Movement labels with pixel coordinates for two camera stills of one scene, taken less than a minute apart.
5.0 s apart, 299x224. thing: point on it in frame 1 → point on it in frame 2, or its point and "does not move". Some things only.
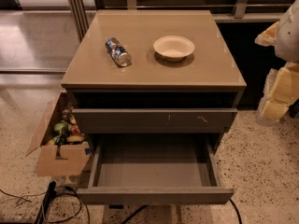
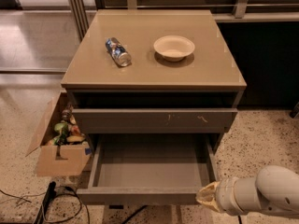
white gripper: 288,36 → 224,196
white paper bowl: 174,48 does not move
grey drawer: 154,169 does not move
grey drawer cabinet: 153,99 does not move
